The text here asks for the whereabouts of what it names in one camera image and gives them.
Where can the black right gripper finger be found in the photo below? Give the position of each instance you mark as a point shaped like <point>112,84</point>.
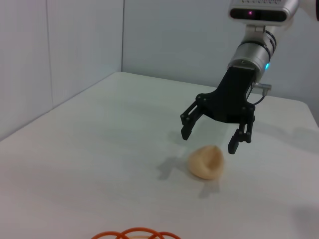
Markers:
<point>190,118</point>
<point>245,129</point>

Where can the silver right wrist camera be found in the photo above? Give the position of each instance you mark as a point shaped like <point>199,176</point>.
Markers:
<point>261,12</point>

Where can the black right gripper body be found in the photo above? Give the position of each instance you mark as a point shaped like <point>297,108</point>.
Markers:
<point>230,99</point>

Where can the round beige bread bun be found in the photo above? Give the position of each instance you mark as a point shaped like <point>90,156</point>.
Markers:
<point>207,164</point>

